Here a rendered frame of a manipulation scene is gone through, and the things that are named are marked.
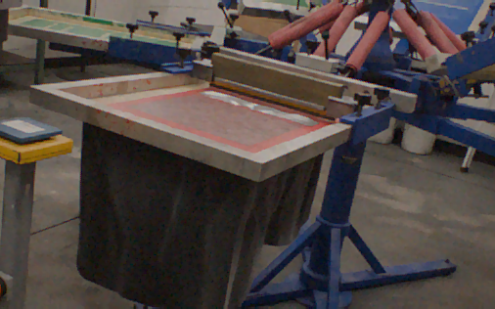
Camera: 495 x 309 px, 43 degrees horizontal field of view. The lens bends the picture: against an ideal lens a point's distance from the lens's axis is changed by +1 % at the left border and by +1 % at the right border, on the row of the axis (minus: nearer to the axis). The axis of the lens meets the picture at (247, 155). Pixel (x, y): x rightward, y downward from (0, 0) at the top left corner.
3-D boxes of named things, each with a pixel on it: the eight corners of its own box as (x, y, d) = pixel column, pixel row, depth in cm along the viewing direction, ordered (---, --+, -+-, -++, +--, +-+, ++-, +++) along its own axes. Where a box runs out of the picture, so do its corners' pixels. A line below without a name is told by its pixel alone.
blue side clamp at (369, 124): (352, 146, 156) (359, 118, 153) (334, 141, 158) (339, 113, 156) (387, 128, 181) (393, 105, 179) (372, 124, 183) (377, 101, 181)
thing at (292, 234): (222, 342, 139) (254, 161, 126) (208, 335, 140) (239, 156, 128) (305, 271, 178) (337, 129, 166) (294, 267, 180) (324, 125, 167)
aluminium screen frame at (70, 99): (258, 182, 114) (262, 162, 113) (28, 103, 139) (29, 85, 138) (385, 123, 182) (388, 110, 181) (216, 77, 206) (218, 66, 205)
